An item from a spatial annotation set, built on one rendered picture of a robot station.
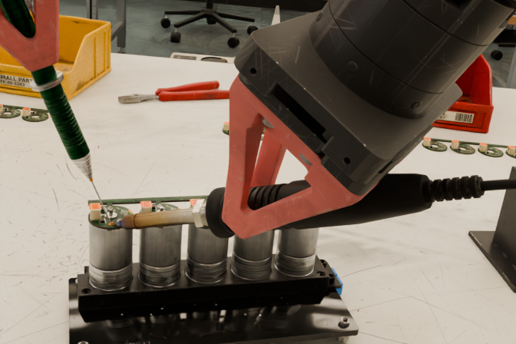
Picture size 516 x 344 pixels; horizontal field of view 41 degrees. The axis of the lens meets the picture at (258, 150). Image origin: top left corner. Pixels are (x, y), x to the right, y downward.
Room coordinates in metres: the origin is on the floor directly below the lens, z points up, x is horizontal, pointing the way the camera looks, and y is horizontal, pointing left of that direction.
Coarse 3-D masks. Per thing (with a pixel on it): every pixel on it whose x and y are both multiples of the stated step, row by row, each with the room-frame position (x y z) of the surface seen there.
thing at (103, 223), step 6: (102, 210) 0.34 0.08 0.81; (108, 210) 0.34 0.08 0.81; (114, 210) 0.34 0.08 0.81; (120, 210) 0.34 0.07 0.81; (126, 210) 0.34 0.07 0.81; (90, 216) 0.33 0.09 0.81; (102, 216) 0.33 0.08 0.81; (120, 216) 0.33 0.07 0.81; (90, 222) 0.33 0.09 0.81; (96, 222) 0.32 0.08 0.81; (102, 222) 0.32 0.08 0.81; (108, 222) 0.33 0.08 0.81; (102, 228) 0.32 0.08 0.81; (108, 228) 0.32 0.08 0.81; (114, 228) 0.32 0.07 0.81
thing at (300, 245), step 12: (312, 228) 0.36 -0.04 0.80; (288, 240) 0.36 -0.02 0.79; (300, 240) 0.35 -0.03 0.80; (312, 240) 0.36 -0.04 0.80; (276, 252) 0.36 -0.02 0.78; (288, 252) 0.35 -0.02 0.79; (300, 252) 0.35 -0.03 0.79; (312, 252) 0.36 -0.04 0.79; (276, 264) 0.36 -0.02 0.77; (288, 264) 0.35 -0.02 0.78; (300, 264) 0.35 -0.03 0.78; (312, 264) 0.36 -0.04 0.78; (300, 276) 0.35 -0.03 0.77
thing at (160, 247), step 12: (144, 228) 0.33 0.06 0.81; (156, 228) 0.33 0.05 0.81; (168, 228) 0.33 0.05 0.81; (180, 228) 0.34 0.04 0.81; (144, 240) 0.33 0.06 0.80; (156, 240) 0.33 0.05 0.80; (168, 240) 0.33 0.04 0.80; (180, 240) 0.34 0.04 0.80; (144, 252) 0.33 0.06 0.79; (156, 252) 0.33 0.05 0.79; (168, 252) 0.33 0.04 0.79; (180, 252) 0.34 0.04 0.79; (144, 264) 0.33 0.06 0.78; (156, 264) 0.33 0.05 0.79; (168, 264) 0.33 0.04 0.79; (144, 276) 0.33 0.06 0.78; (156, 276) 0.33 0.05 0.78; (168, 276) 0.33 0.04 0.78
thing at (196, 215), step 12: (204, 204) 0.29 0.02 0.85; (132, 216) 0.32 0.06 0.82; (144, 216) 0.31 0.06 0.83; (156, 216) 0.31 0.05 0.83; (168, 216) 0.30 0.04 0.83; (180, 216) 0.30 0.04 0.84; (192, 216) 0.30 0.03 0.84; (204, 216) 0.29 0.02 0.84; (132, 228) 0.31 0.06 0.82; (204, 228) 0.29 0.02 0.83
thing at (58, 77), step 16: (0, 0) 0.30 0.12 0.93; (16, 0) 0.30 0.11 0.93; (16, 16) 0.30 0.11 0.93; (32, 32) 0.31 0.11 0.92; (32, 80) 0.31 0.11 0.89; (48, 80) 0.31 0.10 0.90; (48, 96) 0.31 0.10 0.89; (64, 96) 0.31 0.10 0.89; (48, 112) 0.31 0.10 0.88; (64, 112) 0.31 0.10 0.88; (64, 128) 0.31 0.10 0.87; (80, 128) 0.32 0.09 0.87; (64, 144) 0.31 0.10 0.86; (80, 144) 0.31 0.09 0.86
